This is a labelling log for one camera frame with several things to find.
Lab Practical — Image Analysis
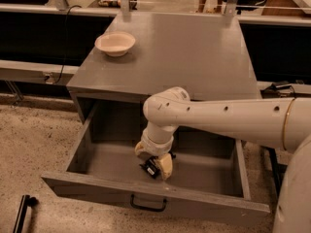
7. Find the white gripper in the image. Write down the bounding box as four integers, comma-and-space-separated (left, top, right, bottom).
134, 129, 174, 181

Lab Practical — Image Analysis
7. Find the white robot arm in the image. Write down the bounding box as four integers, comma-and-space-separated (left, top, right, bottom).
135, 87, 311, 233

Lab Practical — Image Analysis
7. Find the grey open drawer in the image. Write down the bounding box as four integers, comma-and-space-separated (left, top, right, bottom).
42, 100, 270, 226

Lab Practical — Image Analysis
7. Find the grey wooden cabinet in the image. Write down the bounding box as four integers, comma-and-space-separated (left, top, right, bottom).
67, 11, 259, 120

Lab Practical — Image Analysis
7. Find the white bowl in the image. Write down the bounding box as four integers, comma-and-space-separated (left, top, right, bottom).
94, 31, 136, 57

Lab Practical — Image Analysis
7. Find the black metal leg right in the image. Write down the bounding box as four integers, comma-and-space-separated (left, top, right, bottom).
267, 148, 287, 196

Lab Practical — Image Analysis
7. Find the black metal bar left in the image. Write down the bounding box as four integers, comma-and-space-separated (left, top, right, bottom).
13, 194, 38, 233

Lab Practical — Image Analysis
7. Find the black drawer handle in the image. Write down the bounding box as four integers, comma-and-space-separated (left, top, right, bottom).
129, 194, 167, 213

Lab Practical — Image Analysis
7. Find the grey metal rail frame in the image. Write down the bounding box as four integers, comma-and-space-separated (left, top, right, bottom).
0, 60, 78, 85

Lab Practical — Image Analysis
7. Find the black cable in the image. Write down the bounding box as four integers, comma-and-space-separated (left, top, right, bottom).
52, 4, 84, 85

